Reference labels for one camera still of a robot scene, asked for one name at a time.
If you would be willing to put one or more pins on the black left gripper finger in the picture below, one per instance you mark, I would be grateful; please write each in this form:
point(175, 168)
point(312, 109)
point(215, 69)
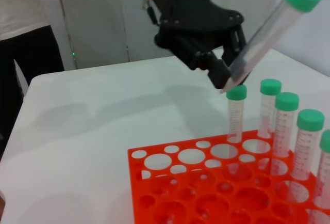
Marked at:
point(236, 40)
point(219, 74)

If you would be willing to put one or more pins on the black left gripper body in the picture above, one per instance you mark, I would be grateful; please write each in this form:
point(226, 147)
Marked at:
point(185, 22)

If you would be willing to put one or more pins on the orange plastic test tube rack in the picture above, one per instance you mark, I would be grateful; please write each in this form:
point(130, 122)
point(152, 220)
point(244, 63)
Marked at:
point(206, 195)

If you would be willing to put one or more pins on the grey door panel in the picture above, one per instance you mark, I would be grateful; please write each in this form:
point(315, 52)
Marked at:
point(95, 22)
point(134, 28)

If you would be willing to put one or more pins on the person white shirt black trousers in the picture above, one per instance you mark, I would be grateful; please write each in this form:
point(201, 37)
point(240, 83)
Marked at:
point(31, 53)

